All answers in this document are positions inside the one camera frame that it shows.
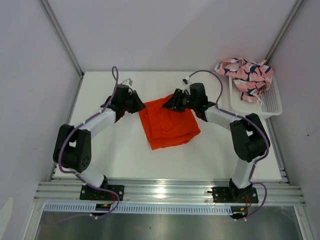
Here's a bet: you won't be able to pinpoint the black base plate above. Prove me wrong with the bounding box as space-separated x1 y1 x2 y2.
79 184 125 202
207 185 259 204

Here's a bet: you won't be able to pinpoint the slotted cable duct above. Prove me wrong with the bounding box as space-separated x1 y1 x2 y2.
43 202 239 216

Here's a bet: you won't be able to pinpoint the pink patterned shorts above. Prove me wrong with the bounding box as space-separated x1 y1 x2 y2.
214 57 274 103

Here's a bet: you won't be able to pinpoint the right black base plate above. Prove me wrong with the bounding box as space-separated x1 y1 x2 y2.
207 185 259 204

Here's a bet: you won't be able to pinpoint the orange shorts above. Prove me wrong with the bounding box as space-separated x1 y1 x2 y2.
139 94 201 150

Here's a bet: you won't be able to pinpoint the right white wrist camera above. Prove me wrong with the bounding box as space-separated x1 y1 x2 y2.
182 76 192 90

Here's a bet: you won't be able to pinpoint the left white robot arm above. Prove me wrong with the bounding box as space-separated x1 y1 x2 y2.
53 78 146 200

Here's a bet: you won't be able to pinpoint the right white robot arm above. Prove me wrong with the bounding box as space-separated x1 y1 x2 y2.
162 83 270 202

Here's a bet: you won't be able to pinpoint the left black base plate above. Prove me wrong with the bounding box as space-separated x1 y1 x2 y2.
79 184 125 202

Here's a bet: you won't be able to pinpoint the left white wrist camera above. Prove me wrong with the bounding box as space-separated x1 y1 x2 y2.
121 78 133 88

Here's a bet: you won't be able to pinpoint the aluminium mounting rail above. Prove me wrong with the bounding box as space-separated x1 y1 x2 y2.
33 178 306 206

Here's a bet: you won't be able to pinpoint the white plastic basket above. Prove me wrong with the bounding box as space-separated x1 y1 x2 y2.
228 76 283 119

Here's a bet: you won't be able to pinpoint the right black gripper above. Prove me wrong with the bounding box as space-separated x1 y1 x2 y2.
162 89 197 114

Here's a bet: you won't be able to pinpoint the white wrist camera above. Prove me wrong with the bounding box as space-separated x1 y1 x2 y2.
182 76 192 90
121 78 133 88

